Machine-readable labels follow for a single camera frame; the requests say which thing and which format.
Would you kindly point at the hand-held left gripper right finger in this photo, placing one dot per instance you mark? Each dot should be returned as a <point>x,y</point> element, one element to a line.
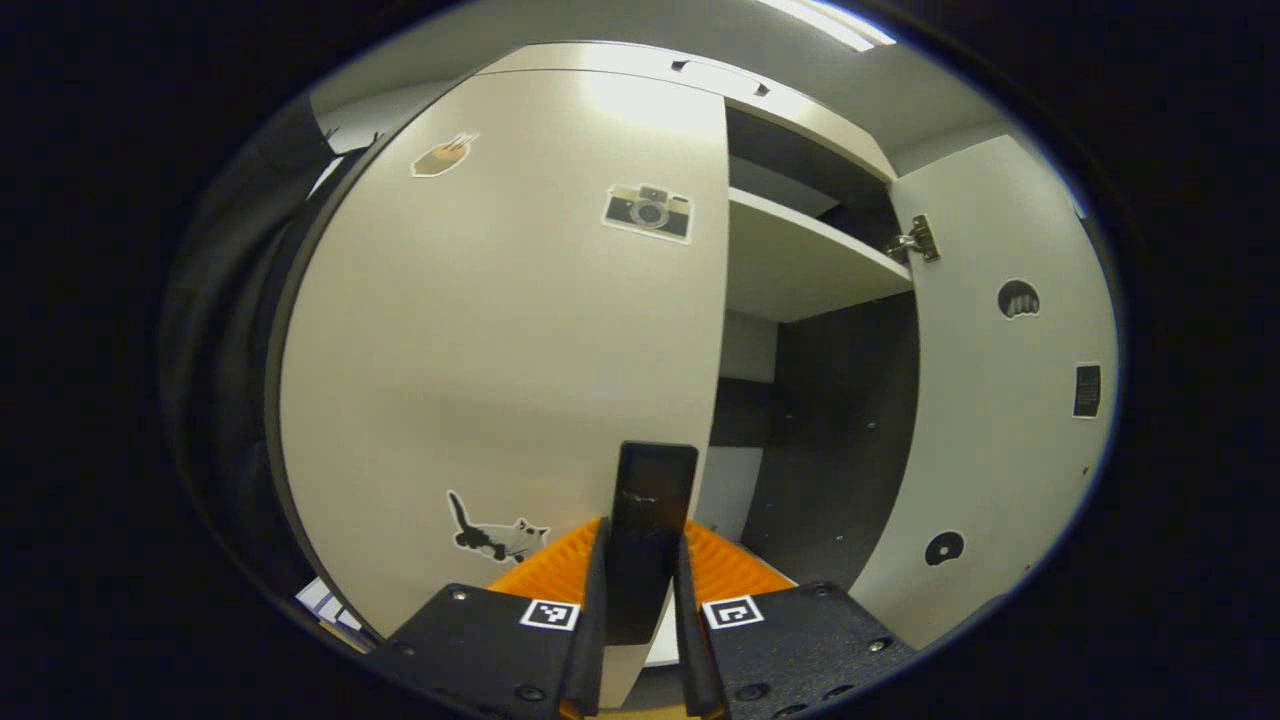
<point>800,640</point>

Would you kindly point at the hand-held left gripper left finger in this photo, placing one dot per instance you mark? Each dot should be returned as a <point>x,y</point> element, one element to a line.
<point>480,640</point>

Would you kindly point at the grey-framed double-door shoe cabinet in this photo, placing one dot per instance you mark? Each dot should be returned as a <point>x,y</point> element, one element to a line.
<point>830,420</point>

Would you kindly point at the beige headphone-sticker cabinet door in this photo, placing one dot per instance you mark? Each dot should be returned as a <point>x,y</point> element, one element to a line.
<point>980,450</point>

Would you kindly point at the beige camera-sticker cabinet door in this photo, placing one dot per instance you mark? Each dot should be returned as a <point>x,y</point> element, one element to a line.
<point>500,350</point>

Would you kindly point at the white cabinet shelf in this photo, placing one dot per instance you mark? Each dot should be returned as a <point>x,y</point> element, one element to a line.
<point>800,260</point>

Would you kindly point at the metal door hinge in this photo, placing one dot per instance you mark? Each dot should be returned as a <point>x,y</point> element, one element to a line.
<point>915,240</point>

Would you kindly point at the white and blue box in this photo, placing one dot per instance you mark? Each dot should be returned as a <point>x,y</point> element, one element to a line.
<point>325,603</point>

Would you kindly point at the wide ceiling light panel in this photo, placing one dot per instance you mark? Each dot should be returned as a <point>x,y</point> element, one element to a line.
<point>830,22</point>

